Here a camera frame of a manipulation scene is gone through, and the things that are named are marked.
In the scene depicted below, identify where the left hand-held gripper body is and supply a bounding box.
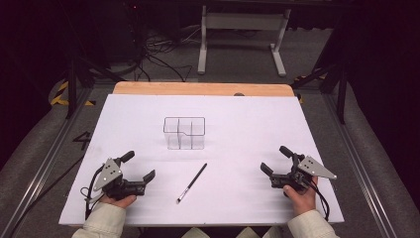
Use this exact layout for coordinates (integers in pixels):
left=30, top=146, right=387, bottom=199
left=93, top=158, right=148, bottom=201

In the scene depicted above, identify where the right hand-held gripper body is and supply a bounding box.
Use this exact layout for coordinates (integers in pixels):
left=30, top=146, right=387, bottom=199
left=269, top=154, right=339, bottom=192

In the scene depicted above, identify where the black makeup brush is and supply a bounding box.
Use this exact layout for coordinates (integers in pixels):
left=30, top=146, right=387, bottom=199
left=175, top=162, right=209, bottom=204

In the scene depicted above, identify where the clear plastic organizer box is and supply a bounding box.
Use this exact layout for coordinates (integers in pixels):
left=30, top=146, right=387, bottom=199
left=162, top=116, right=207, bottom=151

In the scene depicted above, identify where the person's left hand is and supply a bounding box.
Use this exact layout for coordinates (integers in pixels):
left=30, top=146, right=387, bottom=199
left=98, top=194, right=138, bottom=210

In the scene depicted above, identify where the person's right hand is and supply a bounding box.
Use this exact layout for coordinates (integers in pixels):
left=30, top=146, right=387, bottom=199
left=282, top=176, right=319, bottom=218

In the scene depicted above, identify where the white table sheet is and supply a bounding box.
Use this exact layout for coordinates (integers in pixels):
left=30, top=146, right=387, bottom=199
left=58, top=93, right=345, bottom=228

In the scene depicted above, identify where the person's right leg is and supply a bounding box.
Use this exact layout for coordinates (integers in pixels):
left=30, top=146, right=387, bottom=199
left=235, top=226, right=281, bottom=238

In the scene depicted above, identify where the person's leg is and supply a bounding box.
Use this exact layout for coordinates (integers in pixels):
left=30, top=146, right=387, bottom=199
left=235, top=226, right=281, bottom=238
left=180, top=227, right=211, bottom=238

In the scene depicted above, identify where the person's left leg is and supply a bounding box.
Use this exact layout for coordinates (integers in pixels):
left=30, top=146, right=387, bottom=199
left=180, top=227, right=211, bottom=238

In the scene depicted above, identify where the black tripod stand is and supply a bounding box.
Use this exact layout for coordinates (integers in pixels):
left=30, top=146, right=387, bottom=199
left=63, top=49, right=127, bottom=120
left=290, top=62, right=348, bottom=125

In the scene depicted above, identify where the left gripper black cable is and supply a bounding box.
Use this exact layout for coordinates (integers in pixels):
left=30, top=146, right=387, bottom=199
left=80, top=164, right=107, bottom=221

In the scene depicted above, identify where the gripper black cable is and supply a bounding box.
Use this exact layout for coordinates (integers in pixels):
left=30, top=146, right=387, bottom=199
left=309, top=178, right=331, bottom=222
left=80, top=164, right=107, bottom=221

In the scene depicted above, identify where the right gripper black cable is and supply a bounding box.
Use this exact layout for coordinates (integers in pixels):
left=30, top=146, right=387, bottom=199
left=309, top=178, right=331, bottom=222

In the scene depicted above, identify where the aluminium floor rail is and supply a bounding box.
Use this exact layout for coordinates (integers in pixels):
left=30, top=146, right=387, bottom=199
left=321, top=92, right=397, bottom=238
left=0, top=87, right=95, bottom=238

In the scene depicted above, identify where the thin black floor cable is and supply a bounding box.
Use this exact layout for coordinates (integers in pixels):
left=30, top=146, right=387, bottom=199
left=9, top=155, right=85, bottom=237

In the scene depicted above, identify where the bundle of floor cables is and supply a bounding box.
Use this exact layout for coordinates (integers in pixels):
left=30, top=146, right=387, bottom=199
left=132, top=29, right=199, bottom=83

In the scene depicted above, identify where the white metal stand frame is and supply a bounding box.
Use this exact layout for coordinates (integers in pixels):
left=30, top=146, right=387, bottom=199
left=197, top=4, right=292, bottom=78

